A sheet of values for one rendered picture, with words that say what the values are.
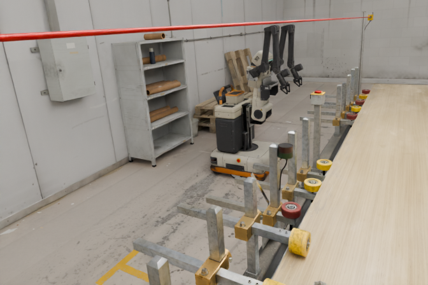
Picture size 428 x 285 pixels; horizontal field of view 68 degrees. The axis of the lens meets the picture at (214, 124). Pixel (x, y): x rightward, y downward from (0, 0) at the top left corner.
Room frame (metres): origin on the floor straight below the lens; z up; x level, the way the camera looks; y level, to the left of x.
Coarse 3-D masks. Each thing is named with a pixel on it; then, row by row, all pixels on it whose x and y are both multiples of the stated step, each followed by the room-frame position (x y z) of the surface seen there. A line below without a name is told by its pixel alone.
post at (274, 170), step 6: (276, 144) 1.22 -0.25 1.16; (270, 150) 1.22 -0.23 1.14; (276, 150) 1.21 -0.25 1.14; (270, 156) 1.22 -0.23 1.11; (276, 156) 1.21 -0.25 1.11; (270, 162) 1.22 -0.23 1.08; (276, 162) 1.21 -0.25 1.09; (270, 168) 1.22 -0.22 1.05; (276, 168) 1.21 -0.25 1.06; (270, 174) 1.22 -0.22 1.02; (276, 174) 1.21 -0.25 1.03; (270, 180) 1.22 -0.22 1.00; (276, 180) 1.21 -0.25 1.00; (270, 186) 1.22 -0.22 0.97; (276, 186) 1.21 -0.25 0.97; (270, 192) 1.22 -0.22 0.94; (276, 192) 1.21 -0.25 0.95; (270, 198) 1.22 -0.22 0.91; (276, 198) 1.21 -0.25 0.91; (270, 204) 1.22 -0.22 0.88; (276, 204) 1.21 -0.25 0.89; (276, 222) 1.21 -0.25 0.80
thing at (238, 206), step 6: (210, 198) 1.34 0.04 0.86; (216, 198) 1.34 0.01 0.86; (222, 198) 1.33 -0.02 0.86; (216, 204) 1.33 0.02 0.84; (222, 204) 1.31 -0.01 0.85; (228, 204) 1.29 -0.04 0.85; (234, 204) 1.27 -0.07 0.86; (240, 204) 1.27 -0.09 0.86; (240, 210) 1.26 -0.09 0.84; (264, 210) 1.21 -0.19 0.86; (276, 216) 1.17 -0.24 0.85; (282, 216) 1.15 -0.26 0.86; (288, 222) 1.14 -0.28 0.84; (294, 222) 1.13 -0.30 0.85
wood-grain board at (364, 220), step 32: (384, 96) 2.96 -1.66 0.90; (416, 96) 2.87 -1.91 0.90; (352, 128) 2.10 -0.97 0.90; (384, 128) 2.05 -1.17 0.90; (416, 128) 2.01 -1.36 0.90; (352, 160) 1.57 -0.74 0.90; (384, 160) 1.54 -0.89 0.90; (416, 160) 1.51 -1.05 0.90; (320, 192) 1.26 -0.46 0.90; (352, 192) 1.24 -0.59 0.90; (384, 192) 1.22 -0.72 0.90; (416, 192) 1.20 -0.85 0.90; (320, 224) 1.03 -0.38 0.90; (352, 224) 1.01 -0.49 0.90; (384, 224) 1.00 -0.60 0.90; (416, 224) 0.99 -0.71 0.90; (288, 256) 0.86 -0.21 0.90; (320, 256) 0.85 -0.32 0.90; (352, 256) 0.84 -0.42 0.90; (384, 256) 0.83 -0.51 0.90; (416, 256) 0.82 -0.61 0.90
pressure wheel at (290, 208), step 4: (284, 204) 1.17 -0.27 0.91; (288, 204) 1.17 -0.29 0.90; (292, 204) 1.17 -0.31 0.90; (296, 204) 1.16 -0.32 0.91; (284, 208) 1.14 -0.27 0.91; (288, 208) 1.14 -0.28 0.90; (292, 208) 1.14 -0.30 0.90; (296, 208) 1.13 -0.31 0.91; (300, 208) 1.13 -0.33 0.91; (284, 212) 1.13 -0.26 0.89; (288, 212) 1.12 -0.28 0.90; (292, 212) 1.11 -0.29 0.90; (296, 212) 1.11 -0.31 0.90; (300, 212) 1.13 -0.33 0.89; (284, 216) 1.13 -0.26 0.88; (288, 216) 1.12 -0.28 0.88; (292, 216) 1.11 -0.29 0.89; (296, 216) 1.11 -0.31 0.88
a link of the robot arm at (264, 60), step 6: (264, 30) 3.06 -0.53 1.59; (270, 30) 3.03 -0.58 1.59; (276, 30) 3.01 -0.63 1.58; (264, 36) 3.08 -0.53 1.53; (270, 36) 3.07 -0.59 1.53; (264, 42) 3.08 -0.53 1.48; (264, 48) 3.08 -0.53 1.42; (264, 54) 3.08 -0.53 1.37; (264, 60) 3.07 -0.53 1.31; (264, 66) 3.05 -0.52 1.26
